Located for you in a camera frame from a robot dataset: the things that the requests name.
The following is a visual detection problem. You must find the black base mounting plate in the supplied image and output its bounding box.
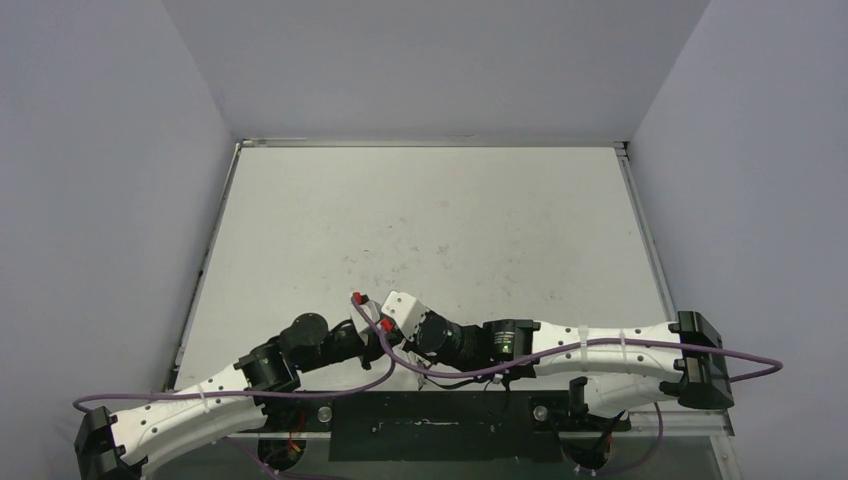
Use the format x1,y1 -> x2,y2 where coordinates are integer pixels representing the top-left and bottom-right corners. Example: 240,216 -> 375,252
256,390 -> 631,463

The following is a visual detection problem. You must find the purple cable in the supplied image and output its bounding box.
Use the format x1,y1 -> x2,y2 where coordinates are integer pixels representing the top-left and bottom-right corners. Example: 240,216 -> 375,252
72,292 -> 397,480
377,321 -> 784,477

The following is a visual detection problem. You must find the metal key holder ring plate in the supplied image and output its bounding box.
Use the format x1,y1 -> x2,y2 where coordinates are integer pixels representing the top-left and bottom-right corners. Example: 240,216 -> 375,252
405,351 -> 432,391

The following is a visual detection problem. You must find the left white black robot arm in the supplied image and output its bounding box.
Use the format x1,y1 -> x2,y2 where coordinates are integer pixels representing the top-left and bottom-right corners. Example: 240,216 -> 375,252
74,313 -> 404,479

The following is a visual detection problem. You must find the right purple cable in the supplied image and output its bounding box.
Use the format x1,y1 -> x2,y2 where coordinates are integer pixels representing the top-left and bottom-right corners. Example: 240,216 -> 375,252
377,321 -> 784,477

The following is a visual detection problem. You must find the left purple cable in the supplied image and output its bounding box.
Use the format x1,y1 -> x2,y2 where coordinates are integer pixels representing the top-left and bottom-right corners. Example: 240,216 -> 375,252
72,292 -> 397,480

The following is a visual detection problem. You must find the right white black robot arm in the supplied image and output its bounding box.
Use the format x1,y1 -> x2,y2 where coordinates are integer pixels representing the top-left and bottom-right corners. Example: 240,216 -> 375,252
404,310 -> 734,429

